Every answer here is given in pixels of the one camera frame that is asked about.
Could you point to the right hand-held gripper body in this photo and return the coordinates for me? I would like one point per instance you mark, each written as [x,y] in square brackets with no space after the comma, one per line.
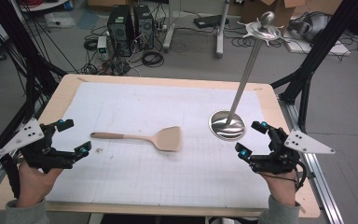
[279,155]

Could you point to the white power supply box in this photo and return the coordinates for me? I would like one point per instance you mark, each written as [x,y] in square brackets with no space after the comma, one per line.
[102,46]

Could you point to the black metal frame post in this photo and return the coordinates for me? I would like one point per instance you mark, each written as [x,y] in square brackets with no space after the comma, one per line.
[320,46]
[34,62]

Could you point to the flat black device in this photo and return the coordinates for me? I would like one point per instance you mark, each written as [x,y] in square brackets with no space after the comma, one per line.
[209,21]

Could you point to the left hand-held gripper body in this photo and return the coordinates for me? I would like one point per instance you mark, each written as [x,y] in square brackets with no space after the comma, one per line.
[40,154]

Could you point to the black computer tower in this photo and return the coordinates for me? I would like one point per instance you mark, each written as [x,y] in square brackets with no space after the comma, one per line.
[120,29]
[143,26]

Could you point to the grey bag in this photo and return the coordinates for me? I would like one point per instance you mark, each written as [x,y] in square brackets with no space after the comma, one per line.
[313,23]

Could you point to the person's right hand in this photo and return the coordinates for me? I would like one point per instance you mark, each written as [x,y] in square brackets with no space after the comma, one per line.
[281,186]

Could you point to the white round table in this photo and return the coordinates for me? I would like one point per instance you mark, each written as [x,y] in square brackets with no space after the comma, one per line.
[43,4]

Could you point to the clear plastic bag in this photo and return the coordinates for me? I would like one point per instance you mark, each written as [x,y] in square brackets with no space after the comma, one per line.
[59,19]

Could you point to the white grid mat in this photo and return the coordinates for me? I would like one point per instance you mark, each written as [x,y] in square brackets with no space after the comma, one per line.
[155,102]

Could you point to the person's left hand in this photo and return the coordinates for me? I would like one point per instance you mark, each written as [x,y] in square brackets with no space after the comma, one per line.
[37,183]

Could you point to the white flat board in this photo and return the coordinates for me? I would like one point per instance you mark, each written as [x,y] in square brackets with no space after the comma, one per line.
[332,49]

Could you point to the brown cardboard box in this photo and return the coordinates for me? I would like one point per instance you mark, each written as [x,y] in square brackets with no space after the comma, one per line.
[251,11]

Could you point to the silver metal utensil rack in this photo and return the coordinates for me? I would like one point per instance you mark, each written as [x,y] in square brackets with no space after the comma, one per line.
[227,128]

